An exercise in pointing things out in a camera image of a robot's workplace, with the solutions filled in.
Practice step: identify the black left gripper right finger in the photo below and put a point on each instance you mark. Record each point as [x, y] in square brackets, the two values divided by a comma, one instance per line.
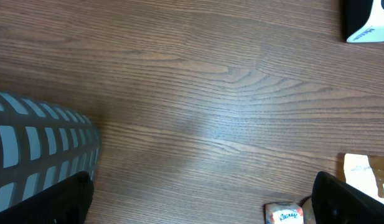
[335, 202]

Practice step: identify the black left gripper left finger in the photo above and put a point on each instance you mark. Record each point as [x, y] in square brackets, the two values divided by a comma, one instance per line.
[66, 202]

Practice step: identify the brown Pantree snack pouch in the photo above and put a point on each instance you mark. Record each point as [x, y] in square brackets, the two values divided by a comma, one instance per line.
[365, 173]

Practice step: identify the orange Kleenex tissue pack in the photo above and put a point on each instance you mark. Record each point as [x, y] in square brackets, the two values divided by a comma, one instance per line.
[283, 213]

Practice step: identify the green lid jar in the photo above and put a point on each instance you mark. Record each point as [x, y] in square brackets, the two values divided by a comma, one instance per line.
[308, 212]

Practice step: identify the white barcode scanner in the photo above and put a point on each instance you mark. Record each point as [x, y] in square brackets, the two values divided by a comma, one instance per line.
[364, 21]

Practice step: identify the grey plastic mesh basket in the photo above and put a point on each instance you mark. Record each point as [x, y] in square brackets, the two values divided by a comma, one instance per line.
[42, 144]

